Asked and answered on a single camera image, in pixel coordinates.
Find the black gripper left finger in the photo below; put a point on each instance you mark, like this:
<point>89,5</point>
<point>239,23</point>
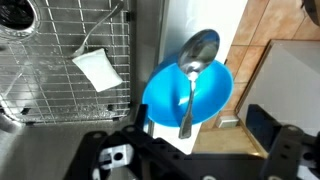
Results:
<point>88,150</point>

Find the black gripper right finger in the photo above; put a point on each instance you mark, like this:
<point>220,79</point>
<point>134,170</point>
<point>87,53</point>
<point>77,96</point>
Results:
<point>285,150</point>

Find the blue plastic bowl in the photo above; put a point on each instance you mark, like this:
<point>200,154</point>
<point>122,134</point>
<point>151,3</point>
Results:
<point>160,100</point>

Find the silver metal spoon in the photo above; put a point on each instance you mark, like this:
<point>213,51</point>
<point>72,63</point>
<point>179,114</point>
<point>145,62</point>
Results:
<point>198,50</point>

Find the stainless steel sink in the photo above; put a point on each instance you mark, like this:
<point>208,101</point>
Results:
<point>66,146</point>

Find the white panel wooden edge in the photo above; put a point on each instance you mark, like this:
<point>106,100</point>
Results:
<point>290,86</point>

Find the black sink drain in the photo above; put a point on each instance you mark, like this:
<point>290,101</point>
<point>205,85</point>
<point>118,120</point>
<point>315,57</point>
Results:
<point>15,15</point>

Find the small white block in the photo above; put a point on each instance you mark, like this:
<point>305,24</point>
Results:
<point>227,122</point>

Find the white sponge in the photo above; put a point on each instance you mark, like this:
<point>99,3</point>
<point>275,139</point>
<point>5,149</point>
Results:
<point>98,70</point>

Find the silver metal fork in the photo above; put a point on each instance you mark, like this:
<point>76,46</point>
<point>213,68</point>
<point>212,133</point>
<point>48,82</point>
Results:
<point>96,25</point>

